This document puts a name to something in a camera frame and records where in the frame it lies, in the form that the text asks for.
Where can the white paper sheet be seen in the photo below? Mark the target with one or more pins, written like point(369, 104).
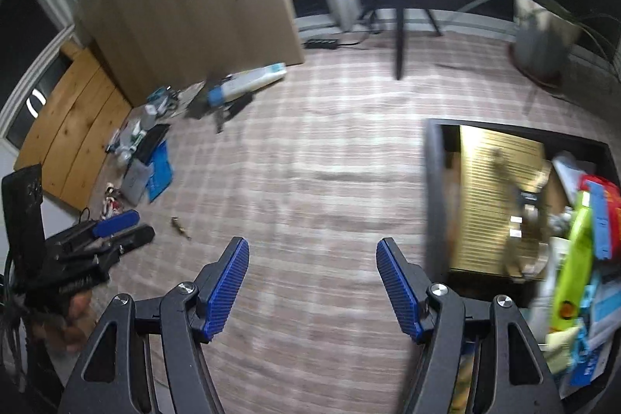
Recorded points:
point(567, 176)

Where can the black container box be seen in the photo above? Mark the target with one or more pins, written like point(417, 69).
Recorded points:
point(434, 200)

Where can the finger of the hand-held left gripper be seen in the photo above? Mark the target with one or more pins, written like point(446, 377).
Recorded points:
point(133, 242)
point(116, 222)

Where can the red packet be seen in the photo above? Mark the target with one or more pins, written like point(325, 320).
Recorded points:
point(613, 200)

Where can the blue plastic packet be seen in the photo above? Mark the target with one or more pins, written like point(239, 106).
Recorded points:
point(162, 171)

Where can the light blue carton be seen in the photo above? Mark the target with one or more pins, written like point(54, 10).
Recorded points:
point(589, 360)

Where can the blue plastic strip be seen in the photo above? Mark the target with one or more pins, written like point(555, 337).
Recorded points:
point(601, 225)

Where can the black power strip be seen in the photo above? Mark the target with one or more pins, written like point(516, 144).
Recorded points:
point(321, 43)

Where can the potted plant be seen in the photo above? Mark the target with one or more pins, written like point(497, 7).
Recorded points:
point(543, 35)

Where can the grey glue tube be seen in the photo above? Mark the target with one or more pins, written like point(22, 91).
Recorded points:
point(526, 220)

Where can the person's left hand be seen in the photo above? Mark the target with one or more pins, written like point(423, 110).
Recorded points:
point(77, 317)

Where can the light wooden board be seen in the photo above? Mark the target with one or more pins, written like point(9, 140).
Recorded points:
point(194, 6)

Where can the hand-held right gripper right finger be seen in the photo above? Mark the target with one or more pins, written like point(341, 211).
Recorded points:
point(400, 288)

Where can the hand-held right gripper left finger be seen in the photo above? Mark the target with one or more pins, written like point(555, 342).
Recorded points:
point(223, 288)

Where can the wooden headboard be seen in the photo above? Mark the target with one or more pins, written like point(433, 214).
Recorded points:
point(73, 128)

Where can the gold box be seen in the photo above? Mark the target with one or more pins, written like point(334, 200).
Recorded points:
point(485, 200)

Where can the teal plastic clothespin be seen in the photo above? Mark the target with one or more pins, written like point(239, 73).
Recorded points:
point(157, 95)

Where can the blue white bottle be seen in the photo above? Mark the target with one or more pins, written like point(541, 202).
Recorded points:
point(247, 79)

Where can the black pouch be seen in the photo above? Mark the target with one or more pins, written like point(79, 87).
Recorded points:
point(153, 140)

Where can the yellow green plastic item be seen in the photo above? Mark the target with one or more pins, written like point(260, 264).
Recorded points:
point(572, 273)

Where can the grey foil packet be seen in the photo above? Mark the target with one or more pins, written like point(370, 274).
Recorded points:
point(137, 181)

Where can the grey card sleeve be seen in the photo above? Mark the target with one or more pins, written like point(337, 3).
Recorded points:
point(200, 101)

